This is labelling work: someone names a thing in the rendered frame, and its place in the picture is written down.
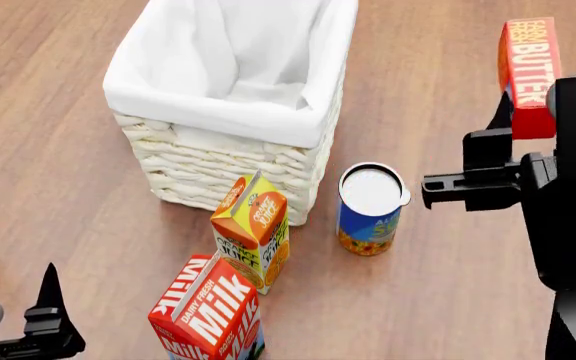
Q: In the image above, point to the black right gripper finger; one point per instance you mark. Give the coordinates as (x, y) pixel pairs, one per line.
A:
(488, 165)

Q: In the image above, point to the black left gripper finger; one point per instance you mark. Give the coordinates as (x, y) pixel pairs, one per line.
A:
(50, 311)

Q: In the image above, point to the red butter box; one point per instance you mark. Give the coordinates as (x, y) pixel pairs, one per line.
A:
(528, 56)

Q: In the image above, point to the white woven wicker basket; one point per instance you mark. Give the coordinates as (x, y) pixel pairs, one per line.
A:
(193, 165)

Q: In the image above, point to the white cloth basket liner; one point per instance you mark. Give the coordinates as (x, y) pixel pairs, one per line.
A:
(183, 75)

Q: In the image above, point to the blue soup can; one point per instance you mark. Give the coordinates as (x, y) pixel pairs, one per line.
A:
(368, 228)

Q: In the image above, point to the red milk carton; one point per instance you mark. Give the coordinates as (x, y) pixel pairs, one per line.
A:
(208, 318)

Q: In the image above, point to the orange juice carton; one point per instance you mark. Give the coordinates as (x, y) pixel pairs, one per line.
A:
(248, 232)

